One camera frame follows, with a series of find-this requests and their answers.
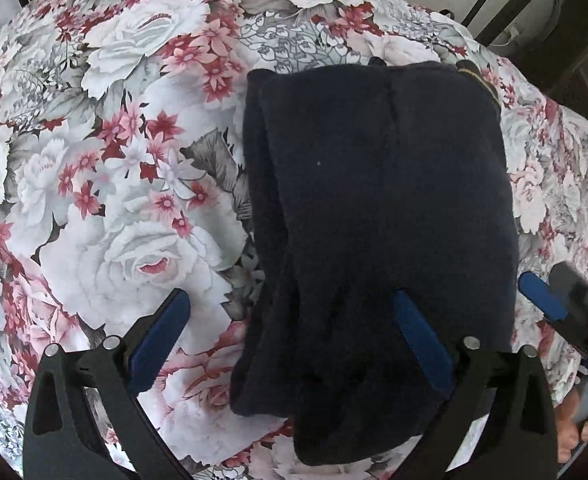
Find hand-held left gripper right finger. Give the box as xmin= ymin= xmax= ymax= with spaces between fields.
xmin=389 ymin=287 xmax=559 ymax=480

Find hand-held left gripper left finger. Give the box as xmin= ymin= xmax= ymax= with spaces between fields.
xmin=24 ymin=287 xmax=195 ymax=480

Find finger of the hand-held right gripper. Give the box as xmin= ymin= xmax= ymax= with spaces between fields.
xmin=518 ymin=271 xmax=570 ymax=323
xmin=548 ymin=261 xmax=588 ymax=357

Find navy yellow-trimmed knit shirt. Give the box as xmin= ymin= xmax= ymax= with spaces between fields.
xmin=229 ymin=59 xmax=521 ymax=467

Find person's right hand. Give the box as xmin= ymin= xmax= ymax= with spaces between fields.
xmin=555 ymin=394 xmax=588 ymax=467

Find floral printed blanket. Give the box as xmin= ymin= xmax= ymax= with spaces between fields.
xmin=0 ymin=0 xmax=588 ymax=480

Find dark wooden cabinet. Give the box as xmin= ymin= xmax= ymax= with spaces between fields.
xmin=521 ymin=0 xmax=588 ymax=146

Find white wall socket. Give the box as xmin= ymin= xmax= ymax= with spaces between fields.
xmin=496 ymin=27 xmax=527 ymax=46

